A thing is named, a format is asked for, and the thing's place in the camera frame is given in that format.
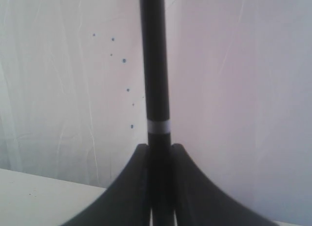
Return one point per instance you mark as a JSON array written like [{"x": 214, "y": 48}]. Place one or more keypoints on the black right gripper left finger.
[{"x": 126, "y": 201}]

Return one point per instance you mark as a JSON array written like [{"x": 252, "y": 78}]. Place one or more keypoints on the white backdrop cloth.
[{"x": 73, "y": 106}]

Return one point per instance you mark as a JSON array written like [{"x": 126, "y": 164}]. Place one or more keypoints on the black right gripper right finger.
[{"x": 199, "y": 202}]

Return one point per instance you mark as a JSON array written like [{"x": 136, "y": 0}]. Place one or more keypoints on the black paintbrush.
[{"x": 158, "y": 110}]

